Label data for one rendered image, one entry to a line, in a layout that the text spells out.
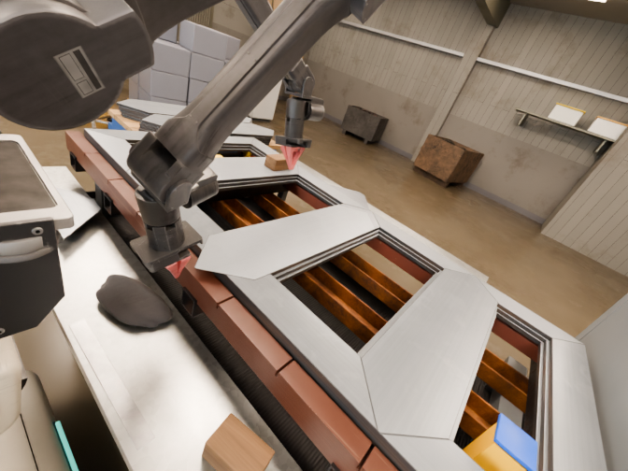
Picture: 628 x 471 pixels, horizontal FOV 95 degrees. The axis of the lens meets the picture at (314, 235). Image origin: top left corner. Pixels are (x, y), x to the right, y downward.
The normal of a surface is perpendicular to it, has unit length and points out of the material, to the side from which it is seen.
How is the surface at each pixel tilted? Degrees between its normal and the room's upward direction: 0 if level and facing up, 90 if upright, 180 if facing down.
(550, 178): 90
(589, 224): 90
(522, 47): 90
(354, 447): 0
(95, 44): 110
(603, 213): 90
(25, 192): 0
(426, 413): 0
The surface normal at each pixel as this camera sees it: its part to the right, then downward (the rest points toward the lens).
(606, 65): -0.63, 0.21
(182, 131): -0.10, 0.04
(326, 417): 0.32, -0.81
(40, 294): 0.71, 0.55
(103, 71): 0.70, 0.71
